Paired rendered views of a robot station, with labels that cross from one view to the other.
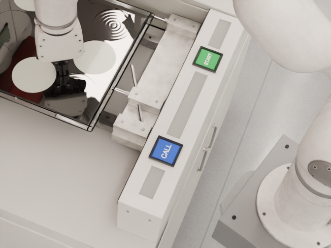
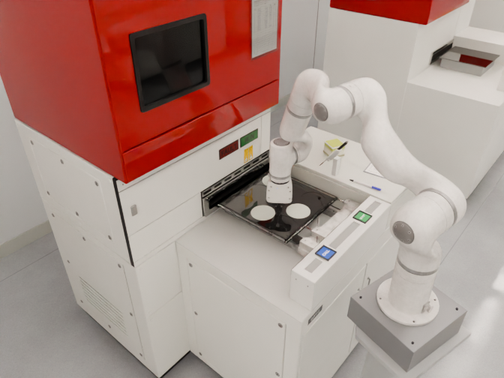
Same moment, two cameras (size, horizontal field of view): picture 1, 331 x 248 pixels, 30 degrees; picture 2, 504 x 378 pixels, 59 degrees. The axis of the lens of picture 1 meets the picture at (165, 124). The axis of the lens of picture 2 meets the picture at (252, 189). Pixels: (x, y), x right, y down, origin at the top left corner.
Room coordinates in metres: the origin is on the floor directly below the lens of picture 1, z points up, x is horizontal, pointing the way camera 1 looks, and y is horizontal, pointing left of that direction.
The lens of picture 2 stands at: (-0.51, -0.29, 2.04)
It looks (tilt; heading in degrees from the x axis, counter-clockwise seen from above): 35 degrees down; 27
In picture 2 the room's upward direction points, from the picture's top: straight up
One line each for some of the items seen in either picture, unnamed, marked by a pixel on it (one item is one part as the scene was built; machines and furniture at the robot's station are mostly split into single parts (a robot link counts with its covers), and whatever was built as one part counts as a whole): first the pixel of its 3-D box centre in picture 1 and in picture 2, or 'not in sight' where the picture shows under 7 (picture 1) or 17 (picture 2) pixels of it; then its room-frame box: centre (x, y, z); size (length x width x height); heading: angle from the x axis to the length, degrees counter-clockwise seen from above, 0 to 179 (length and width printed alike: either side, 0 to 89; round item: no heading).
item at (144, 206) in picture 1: (184, 119); (343, 247); (0.75, -0.04, 0.89); 0.55 x 0.09 x 0.14; 167
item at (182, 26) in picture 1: (183, 26); (353, 205); (1.01, 0.00, 0.89); 0.08 x 0.03 x 0.03; 77
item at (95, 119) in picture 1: (122, 68); (313, 218); (0.85, 0.12, 0.90); 0.38 x 0.01 x 0.01; 167
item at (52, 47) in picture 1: (58, 35); (279, 187); (0.82, 0.26, 1.03); 0.10 x 0.07 x 0.11; 113
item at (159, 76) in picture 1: (157, 82); (331, 231); (0.85, 0.03, 0.87); 0.36 x 0.08 x 0.03; 167
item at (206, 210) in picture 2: not in sight; (238, 184); (0.93, 0.50, 0.89); 0.44 x 0.02 x 0.10; 167
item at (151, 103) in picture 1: (146, 101); (322, 235); (0.77, 0.05, 0.89); 0.08 x 0.03 x 0.03; 77
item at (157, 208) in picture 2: not in sight; (206, 177); (0.76, 0.56, 1.02); 0.82 x 0.03 x 0.40; 167
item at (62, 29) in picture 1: (55, 15); (279, 175); (0.81, 0.26, 1.09); 0.09 x 0.08 x 0.03; 113
